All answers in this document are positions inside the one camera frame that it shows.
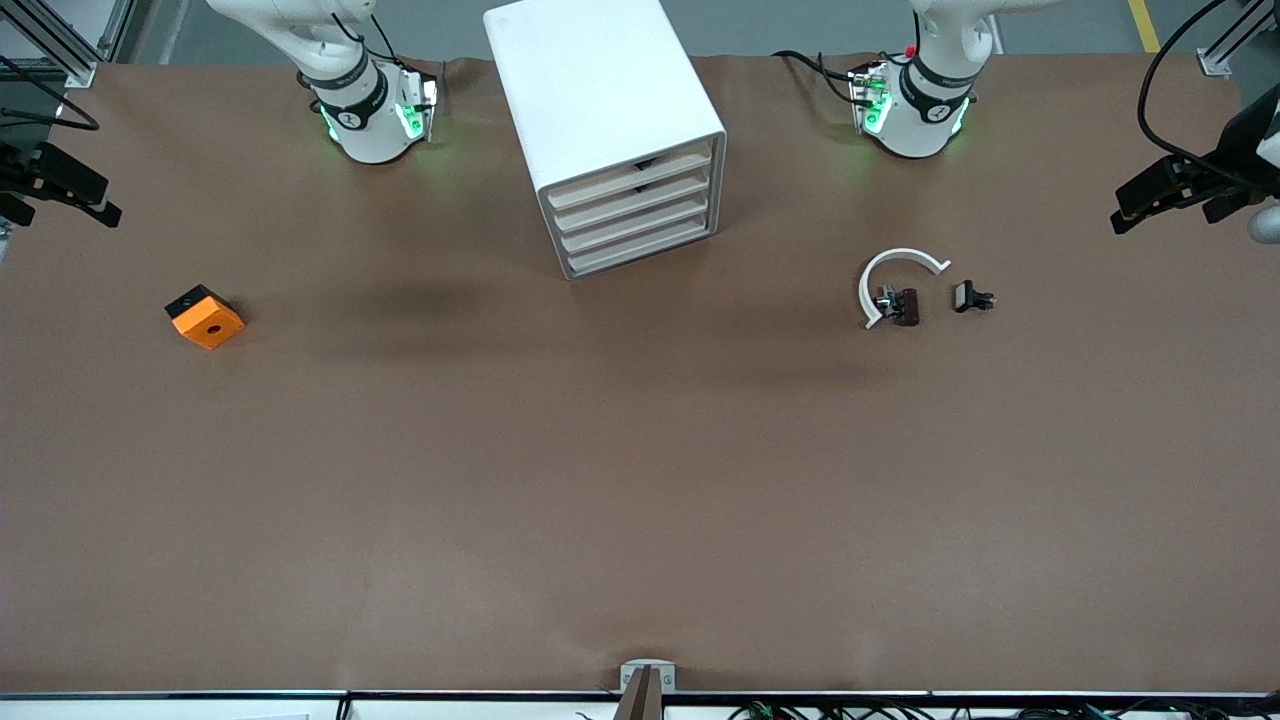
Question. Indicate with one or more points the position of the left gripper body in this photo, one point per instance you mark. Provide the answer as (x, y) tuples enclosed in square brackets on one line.
[(1226, 166)]

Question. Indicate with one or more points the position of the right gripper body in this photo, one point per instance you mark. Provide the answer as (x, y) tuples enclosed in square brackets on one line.
[(14, 172)]

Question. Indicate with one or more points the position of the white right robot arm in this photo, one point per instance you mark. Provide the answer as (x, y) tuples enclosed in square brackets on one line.
[(370, 130)]

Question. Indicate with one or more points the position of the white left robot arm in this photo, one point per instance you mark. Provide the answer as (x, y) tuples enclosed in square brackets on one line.
[(915, 125)]

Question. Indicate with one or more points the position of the orange and black button box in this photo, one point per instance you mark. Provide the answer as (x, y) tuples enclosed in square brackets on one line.
[(208, 322)]

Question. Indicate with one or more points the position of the white drawer cabinet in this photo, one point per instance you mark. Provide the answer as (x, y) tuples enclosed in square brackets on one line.
[(590, 90)]

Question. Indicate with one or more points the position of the small black electrical component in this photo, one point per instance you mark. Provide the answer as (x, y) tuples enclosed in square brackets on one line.
[(968, 297)]

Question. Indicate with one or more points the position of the small brown electrical component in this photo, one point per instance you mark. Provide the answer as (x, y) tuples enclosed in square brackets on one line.
[(903, 306)]

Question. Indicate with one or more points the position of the brown table cover sheet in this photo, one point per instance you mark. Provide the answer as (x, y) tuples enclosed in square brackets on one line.
[(640, 450)]

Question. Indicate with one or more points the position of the aluminium frame post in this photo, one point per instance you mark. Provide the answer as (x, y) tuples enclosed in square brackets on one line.
[(60, 40), (1225, 50)]

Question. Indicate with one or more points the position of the black white table edge rail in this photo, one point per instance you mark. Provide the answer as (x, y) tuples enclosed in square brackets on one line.
[(200, 697)]

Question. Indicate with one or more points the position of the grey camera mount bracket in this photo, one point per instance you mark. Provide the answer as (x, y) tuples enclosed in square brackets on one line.
[(647, 672)]

